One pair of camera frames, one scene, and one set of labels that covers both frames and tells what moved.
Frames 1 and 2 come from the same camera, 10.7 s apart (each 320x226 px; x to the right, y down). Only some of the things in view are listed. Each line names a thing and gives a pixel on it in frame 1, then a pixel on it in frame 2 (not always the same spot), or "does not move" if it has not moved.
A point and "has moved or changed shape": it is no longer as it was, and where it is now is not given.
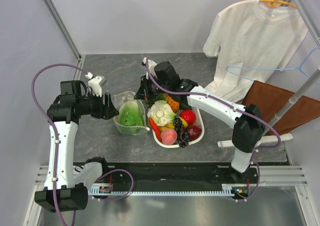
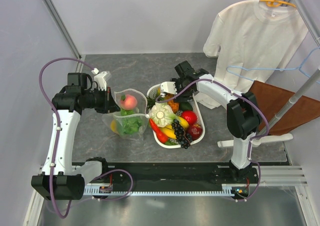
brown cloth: (271, 100) does not move
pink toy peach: (168, 137) -> (129, 103)
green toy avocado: (185, 105) does not move
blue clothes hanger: (297, 67) does not move
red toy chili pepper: (156, 127) does not move
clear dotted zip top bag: (131, 119) has moved or changed shape
